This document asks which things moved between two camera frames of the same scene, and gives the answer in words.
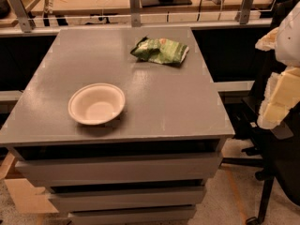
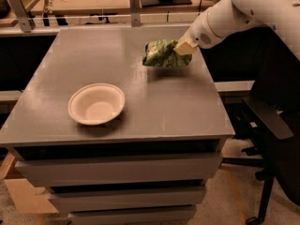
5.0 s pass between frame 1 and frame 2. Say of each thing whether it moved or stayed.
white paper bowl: stayed
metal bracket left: stayed
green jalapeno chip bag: moved
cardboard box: stayed
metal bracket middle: stayed
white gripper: moved
